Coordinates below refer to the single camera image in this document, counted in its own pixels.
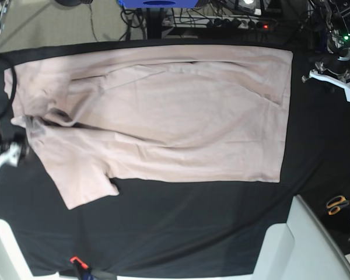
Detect blue plastic box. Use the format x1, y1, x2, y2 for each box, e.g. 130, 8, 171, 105
118, 0, 198, 9

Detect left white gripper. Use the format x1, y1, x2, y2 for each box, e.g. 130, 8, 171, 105
302, 49, 350, 104

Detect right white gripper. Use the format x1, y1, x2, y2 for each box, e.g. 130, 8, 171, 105
0, 142, 35, 168

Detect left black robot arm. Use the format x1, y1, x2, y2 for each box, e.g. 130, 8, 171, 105
302, 1, 350, 103

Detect orange handled scissors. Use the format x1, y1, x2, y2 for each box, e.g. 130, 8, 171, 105
326, 195, 350, 216

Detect pink T-shirt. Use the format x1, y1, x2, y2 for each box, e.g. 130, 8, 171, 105
4, 45, 293, 209

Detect white left chair armrest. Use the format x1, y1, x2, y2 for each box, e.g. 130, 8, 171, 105
0, 211, 59, 280

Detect black table cloth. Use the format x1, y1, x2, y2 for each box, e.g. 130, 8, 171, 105
0, 50, 350, 278

